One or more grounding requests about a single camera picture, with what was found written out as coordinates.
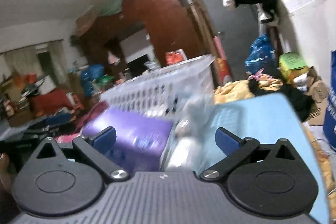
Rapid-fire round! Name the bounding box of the pile of dark clothes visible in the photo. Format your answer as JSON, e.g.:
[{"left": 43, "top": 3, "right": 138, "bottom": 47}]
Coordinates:
[{"left": 248, "top": 65, "right": 314, "bottom": 122}]

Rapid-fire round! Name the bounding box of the blue plastic garbage bag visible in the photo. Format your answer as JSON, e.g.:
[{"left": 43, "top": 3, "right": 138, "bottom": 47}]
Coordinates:
[{"left": 245, "top": 34, "right": 277, "bottom": 74}]

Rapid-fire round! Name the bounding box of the dark red wooden wardrobe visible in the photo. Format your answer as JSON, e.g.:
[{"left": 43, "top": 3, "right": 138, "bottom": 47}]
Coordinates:
[{"left": 76, "top": 0, "right": 206, "bottom": 79}]

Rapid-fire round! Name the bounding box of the yellow blanket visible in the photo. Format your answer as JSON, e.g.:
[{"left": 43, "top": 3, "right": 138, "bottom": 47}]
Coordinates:
[{"left": 213, "top": 79, "right": 283, "bottom": 105}]

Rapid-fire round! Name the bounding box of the grey metal door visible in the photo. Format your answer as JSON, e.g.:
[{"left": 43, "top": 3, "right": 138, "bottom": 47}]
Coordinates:
[{"left": 203, "top": 0, "right": 259, "bottom": 80}]

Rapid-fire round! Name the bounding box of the orange white hanging bag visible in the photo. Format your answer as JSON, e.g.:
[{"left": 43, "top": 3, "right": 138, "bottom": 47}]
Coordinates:
[{"left": 165, "top": 49, "right": 187, "bottom": 65}]

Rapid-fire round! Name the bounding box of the purple tissue pack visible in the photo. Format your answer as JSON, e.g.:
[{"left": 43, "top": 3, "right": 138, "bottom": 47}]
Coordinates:
[{"left": 81, "top": 107, "right": 174, "bottom": 174}]

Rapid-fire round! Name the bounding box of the translucent white plastic basket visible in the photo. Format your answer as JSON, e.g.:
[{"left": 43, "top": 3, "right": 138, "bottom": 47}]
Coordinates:
[{"left": 100, "top": 55, "right": 215, "bottom": 117}]

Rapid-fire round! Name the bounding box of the green yellow box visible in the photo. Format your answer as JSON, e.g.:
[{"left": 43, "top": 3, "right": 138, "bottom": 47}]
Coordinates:
[{"left": 279, "top": 52, "right": 309, "bottom": 83}]

